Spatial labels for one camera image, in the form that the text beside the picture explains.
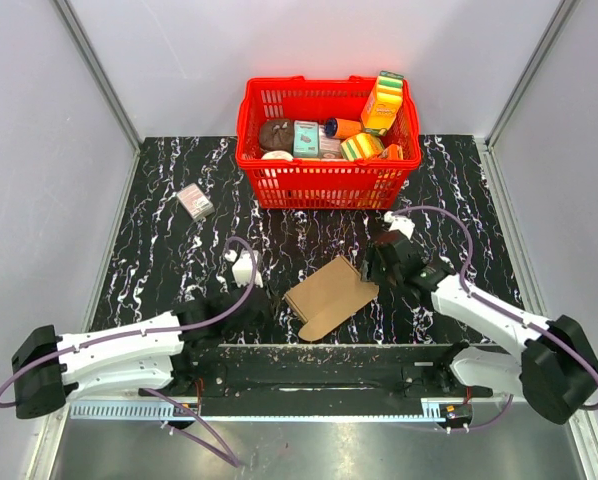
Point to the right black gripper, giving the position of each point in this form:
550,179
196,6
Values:
370,267

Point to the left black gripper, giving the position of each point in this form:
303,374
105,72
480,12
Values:
269,315

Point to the brown cardboard box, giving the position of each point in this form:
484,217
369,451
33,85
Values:
329,297

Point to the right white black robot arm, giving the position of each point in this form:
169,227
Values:
549,363

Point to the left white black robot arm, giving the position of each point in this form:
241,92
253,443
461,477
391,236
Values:
51,369

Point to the small orange box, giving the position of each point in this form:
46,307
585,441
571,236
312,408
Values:
392,152

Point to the small pink card box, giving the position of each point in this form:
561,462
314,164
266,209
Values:
195,202

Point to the teal small box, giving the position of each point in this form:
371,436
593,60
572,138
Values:
306,139

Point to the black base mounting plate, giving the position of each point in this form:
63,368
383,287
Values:
414,371

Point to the yellow green sponge pack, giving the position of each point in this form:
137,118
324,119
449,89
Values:
361,146

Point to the red plastic shopping basket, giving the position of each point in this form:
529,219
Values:
305,183

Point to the pink white packet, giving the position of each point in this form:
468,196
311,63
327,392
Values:
329,148

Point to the orange blue capped bottle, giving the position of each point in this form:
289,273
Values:
341,129

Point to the tall orange sponge pack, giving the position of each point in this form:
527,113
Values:
383,103

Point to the white round container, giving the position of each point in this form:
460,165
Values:
277,155

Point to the brown round bun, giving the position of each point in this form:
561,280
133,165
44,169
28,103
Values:
277,134

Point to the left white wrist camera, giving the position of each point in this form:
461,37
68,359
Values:
242,267

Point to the aluminium front rail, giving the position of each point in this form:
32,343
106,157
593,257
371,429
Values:
304,405

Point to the right aluminium corner post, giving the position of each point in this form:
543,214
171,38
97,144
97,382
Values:
557,23

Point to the aluminium corner post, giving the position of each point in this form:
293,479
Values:
557,23
77,32

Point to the left aluminium corner post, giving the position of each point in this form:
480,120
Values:
77,32

